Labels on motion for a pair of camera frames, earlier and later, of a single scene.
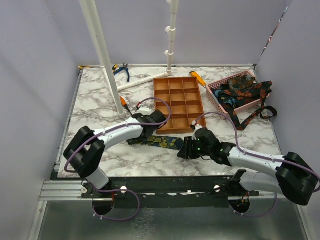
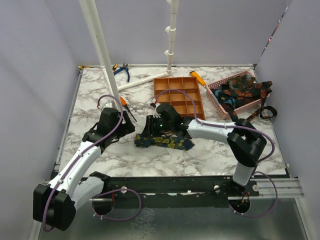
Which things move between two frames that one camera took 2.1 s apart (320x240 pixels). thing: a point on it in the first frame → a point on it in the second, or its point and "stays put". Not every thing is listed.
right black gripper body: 198,150 → 160,126
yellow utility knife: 194,74 stays put
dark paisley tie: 241,82 stays put
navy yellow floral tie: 168,142 stays put
